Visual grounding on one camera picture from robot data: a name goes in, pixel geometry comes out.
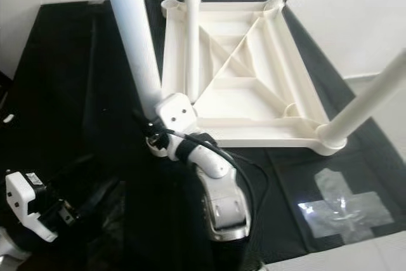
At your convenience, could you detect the black tablecloth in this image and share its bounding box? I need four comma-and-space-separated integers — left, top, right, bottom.
0, 0, 406, 271

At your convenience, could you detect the white plastic table top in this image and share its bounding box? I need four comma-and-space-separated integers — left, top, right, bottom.
147, 0, 348, 157

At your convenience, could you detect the shiny crinkled tape patch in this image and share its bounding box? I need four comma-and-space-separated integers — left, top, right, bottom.
298, 168, 395, 243

